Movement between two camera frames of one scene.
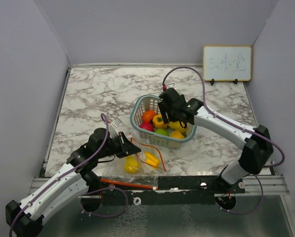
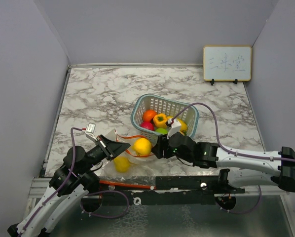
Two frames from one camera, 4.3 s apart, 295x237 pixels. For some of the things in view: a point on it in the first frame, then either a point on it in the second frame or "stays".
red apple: x=148 y=126 stays
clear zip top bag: x=136 y=169 stays
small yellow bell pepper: x=158 y=122 stays
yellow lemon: x=131 y=165 → x=122 y=164
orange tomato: x=148 y=115 stays
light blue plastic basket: x=142 y=103 stays
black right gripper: x=165 y=116 → x=161 y=145
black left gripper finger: x=125 y=146 → x=113 y=147
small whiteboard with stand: x=227 y=63 stays
